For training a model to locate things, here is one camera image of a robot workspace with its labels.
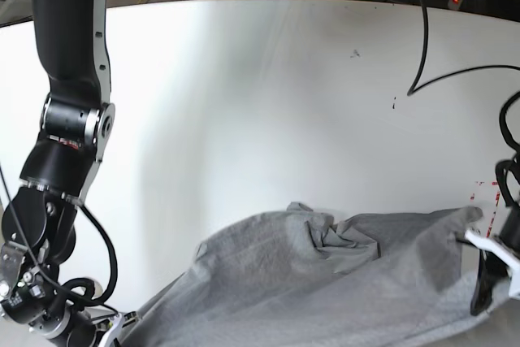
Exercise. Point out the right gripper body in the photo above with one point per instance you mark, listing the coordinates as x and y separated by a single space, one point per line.
64 326

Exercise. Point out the grey T-shirt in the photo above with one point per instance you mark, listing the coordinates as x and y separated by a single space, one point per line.
297 277

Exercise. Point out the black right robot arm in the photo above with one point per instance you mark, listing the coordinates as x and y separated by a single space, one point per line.
38 222

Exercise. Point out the red tape rectangle marking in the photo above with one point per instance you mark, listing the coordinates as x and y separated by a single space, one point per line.
486 196

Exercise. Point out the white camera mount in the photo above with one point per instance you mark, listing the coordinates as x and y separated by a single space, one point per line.
494 245
110 330

